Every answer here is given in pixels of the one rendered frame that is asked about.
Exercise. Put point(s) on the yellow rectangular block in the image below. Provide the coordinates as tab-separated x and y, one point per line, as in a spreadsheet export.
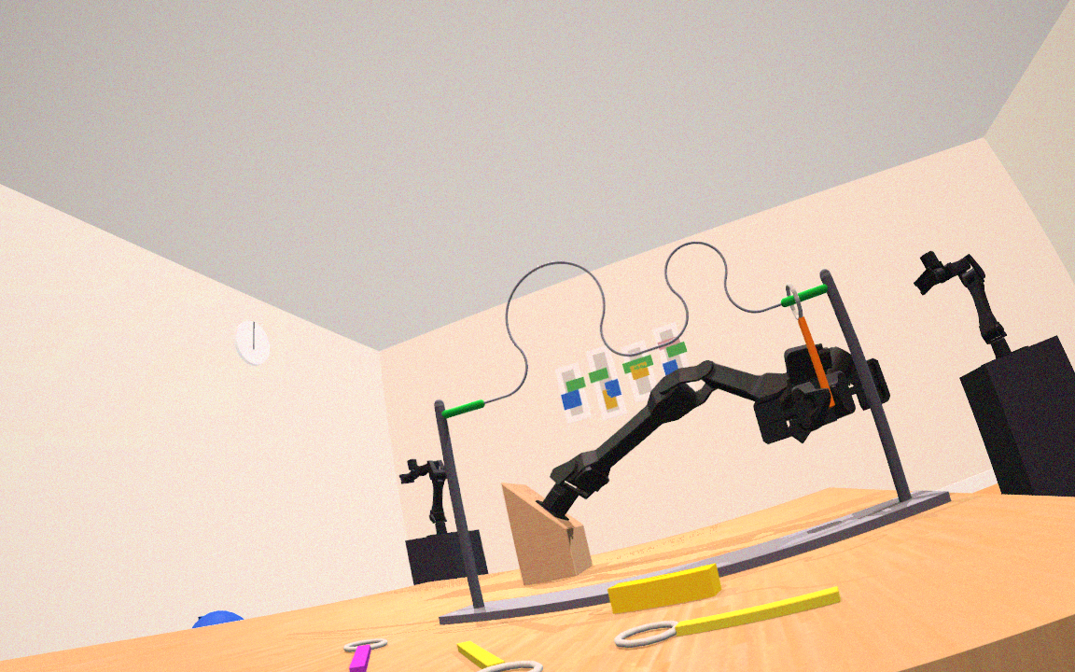
668	589

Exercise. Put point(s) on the white ring with magenta handle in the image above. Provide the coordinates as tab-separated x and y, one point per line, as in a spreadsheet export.
362	653

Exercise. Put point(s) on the white loop with yellow handle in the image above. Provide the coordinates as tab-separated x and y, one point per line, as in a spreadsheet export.
728	619
488	662

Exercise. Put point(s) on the brown bar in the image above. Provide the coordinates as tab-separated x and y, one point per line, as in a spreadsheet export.
807	336

